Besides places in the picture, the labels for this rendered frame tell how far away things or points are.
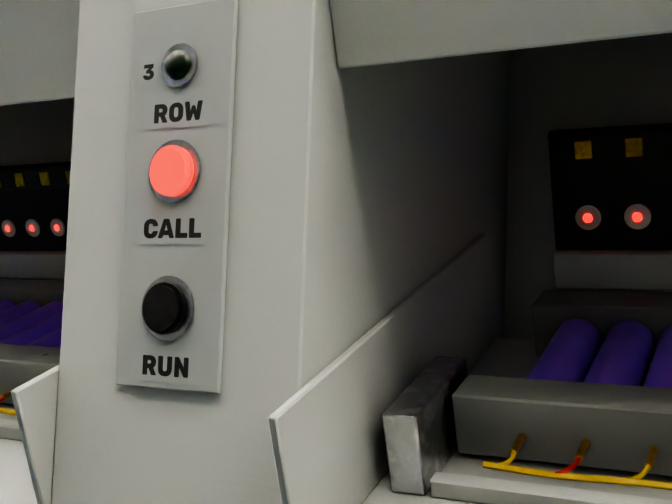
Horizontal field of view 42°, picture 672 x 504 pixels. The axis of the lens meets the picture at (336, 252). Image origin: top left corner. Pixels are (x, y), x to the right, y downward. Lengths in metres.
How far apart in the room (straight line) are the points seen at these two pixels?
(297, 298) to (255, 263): 0.02
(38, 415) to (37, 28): 0.14
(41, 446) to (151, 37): 0.14
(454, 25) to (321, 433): 0.12
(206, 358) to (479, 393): 0.09
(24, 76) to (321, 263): 0.15
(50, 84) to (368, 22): 0.13
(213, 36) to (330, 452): 0.13
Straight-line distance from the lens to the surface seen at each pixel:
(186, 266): 0.28
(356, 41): 0.28
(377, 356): 0.30
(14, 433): 0.40
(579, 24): 0.25
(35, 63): 0.35
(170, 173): 0.28
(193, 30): 0.29
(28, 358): 0.42
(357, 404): 0.28
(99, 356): 0.30
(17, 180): 0.56
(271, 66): 0.27
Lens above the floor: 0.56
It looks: 4 degrees up
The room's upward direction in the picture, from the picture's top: 2 degrees clockwise
